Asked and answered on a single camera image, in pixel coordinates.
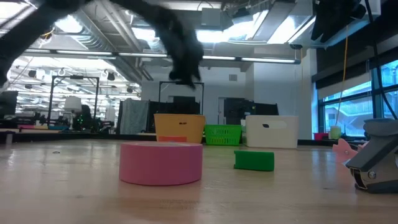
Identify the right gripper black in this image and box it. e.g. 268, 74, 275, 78
310, 0, 368, 44

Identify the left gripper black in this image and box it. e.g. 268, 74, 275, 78
154, 11, 205, 91

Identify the pink tape roll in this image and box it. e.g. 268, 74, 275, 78
119, 141, 203, 187

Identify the small green stapler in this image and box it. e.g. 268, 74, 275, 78
233, 150, 275, 172

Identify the pink staple remover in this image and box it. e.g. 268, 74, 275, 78
331, 138, 368, 164

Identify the yellow plastic bin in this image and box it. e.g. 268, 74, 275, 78
154, 113, 206, 144

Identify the grey hanging cloth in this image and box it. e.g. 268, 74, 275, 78
119, 98, 150, 135

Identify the grey ceiling box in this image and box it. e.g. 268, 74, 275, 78
201, 7, 234, 31

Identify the green plastic basket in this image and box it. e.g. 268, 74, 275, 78
204, 124, 243, 146

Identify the large glass window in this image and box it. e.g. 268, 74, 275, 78
317, 60, 398, 138

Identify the long ceiling light bar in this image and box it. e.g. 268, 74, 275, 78
23, 49, 302, 65

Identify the white plastic bin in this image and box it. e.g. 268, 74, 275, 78
244, 115, 300, 149

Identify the yellow-green cup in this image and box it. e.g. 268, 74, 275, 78
329, 125, 343, 141

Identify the white lamp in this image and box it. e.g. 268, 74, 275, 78
64, 95, 83, 130

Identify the black metal frame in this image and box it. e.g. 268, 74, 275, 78
47, 75, 100, 127
158, 81, 205, 116

